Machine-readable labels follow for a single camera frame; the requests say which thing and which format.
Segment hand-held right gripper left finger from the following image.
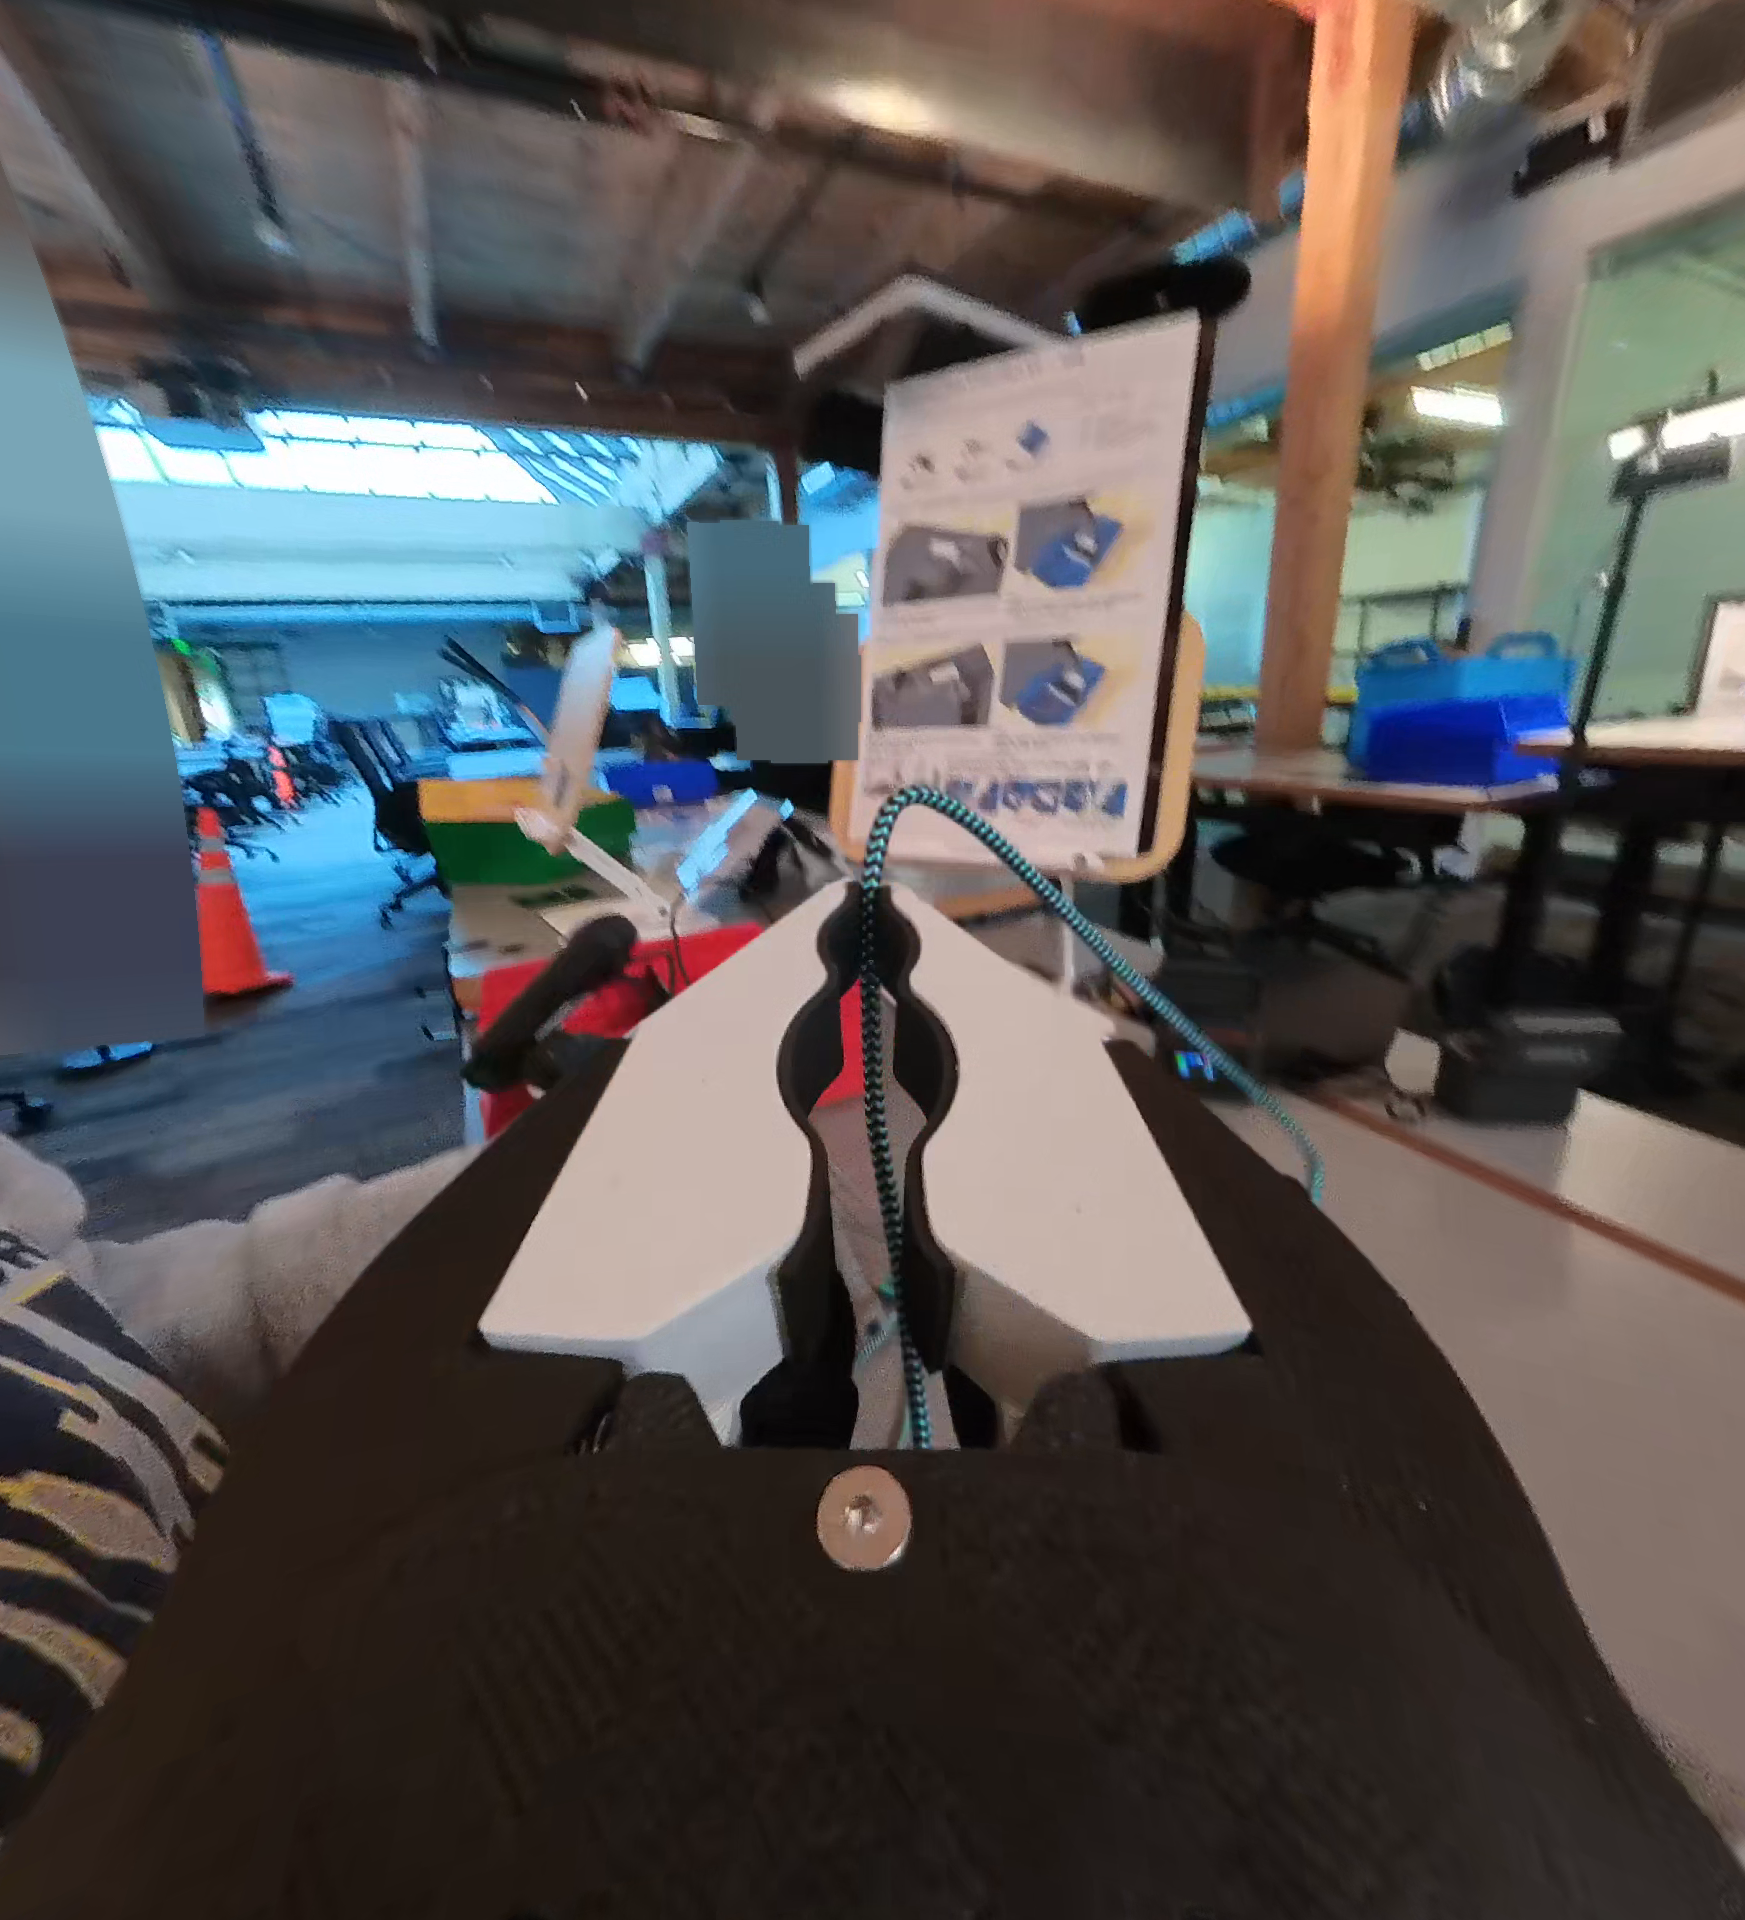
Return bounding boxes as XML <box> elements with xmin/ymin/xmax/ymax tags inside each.
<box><xmin>478</xmin><ymin>882</ymin><xmax>875</xmax><ymax>1449</ymax></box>

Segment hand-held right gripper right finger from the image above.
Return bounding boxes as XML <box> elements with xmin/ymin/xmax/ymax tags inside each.
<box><xmin>872</xmin><ymin>882</ymin><xmax>1252</xmax><ymax>1449</ymax></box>

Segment teal braided usb cable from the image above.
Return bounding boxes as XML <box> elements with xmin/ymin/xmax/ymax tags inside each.
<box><xmin>854</xmin><ymin>787</ymin><xmax>1326</xmax><ymax>1452</ymax></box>

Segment red plastic bin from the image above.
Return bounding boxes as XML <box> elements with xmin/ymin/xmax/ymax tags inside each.
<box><xmin>474</xmin><ymin>922</ymin><xmax>875</xmax><ymax>1141</ymax></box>

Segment green and yellow box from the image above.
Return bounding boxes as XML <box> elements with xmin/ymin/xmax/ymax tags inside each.
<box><xmin>418</xmin><ymin>777</ymin><xmax>637</xmax><ymax>890</ymax></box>

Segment black office chair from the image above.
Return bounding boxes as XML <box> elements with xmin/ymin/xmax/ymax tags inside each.
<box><xmin>331</xmin><ymin>718</ymin><xmax>443</xmax><ymax>925</ymax></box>

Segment black floor box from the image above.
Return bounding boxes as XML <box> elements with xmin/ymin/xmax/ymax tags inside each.
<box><xmin>1434</xmin><ymin>1012</ymin><xmax>1626</xmax><ymax>1128</ymax></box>

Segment white articulated stand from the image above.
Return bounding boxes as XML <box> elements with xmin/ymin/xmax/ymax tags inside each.
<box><xmin>517</xmin><ymin>622</ymin><xmax>681</xmax><ymax>921</ymax></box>

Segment wooden-top desk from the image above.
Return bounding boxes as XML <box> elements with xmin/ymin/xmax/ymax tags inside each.
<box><xmin>1190</xmin><ymin>741</ymin><xmax>1564</xmax><ymax>825</ymax></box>

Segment orange traffic cone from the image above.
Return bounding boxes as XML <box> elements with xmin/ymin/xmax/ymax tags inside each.
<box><xmin>194</xmin><ymin>804</ymin><xmax>293</xmax><ymax>1000</ymax></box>

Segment blue plastic bin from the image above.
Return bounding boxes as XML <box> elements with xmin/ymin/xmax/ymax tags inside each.
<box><xmin>1345</xmin><ymin>630</ymin><xmax>1579</xmax><ymax>787</ymax></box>

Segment person's printed grey sweatshirt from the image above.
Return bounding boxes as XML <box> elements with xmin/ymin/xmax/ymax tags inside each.
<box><xmin>0</xmin><ymin>1077</ymin><xmax>468</xmax><ymax>1920</ymax></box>

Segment printed instruction poster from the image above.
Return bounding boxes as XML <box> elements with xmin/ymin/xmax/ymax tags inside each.
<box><xmin>857</xmin><ymin>310</ymin><xmax>1216</xmax><ymax>872</ymax></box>

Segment black light stand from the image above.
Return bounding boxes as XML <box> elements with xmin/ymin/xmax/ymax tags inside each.
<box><xmin>1568</xmin><ymin>420</ymin><xmax>1715</xmax><ymax>740</ymax></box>

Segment black cylindrical handle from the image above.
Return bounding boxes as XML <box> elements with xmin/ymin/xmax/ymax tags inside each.
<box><xmin>465</xmin><ymin>915</ymin><xmax>639</xmax><ymax>1092</ymax></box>

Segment wooden post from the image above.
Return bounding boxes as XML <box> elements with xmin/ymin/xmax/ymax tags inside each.
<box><xmin>1256</xmin><ymin>0</ymin><xmax>1418</xmax><ymax>752</ymax></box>

